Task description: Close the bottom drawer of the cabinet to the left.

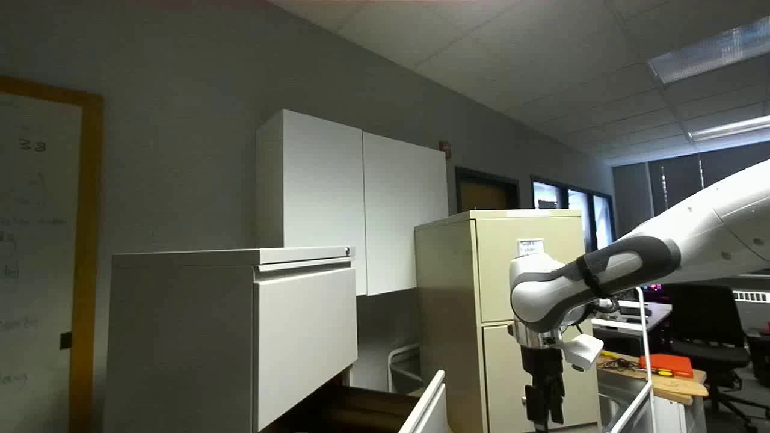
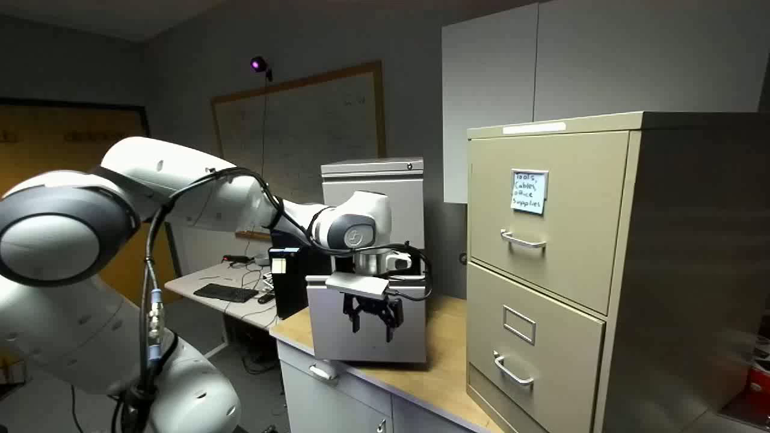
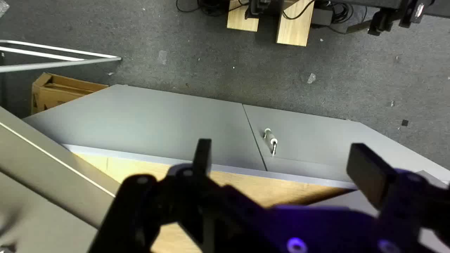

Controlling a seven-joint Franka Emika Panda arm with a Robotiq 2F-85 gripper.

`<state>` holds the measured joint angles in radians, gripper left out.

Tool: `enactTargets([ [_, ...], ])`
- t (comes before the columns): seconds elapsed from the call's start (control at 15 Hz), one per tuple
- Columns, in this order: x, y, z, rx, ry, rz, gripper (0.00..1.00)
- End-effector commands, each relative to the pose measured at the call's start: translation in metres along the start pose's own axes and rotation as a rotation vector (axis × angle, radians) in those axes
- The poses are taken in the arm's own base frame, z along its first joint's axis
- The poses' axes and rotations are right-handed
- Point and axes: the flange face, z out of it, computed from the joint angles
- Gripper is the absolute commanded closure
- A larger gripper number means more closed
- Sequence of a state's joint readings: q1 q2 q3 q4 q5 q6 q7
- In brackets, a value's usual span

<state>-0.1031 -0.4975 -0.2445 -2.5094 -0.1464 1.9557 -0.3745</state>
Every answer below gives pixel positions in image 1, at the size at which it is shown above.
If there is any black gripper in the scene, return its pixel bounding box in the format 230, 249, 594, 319
519, 345, 565, 426

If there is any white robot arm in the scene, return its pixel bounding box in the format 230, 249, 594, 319
507, 161, 770, 433

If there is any beige filing cabinet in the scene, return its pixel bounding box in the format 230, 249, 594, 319
417, 208, 584, 433

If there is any open white bottom drawer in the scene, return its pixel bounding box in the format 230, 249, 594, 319
264, 371, 453, 433

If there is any white drawer cabinet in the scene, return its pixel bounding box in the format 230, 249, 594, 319
103, 247, 358, 433

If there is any wooden desk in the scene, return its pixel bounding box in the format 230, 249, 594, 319
596, 351, 708, 403

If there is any orange box on desk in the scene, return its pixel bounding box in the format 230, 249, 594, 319
638, 353, 692, 377

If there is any black office chair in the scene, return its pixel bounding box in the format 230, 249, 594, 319
669, 283, 751, 421

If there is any dark window row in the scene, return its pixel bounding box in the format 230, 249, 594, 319
532, 178, 616, 249

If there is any ceiling light panel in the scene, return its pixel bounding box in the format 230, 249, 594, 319
646, 16, 770, 84

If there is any wood framed whiteboard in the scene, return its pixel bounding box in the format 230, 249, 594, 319
0, 76, 103, 433

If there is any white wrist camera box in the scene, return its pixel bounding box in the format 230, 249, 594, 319
560, 333, 604, 371

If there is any white metal frame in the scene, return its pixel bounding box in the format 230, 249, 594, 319
591, 290, 654, 433

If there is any white wall cabinet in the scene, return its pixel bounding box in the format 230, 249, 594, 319
255, 110, 448, 296

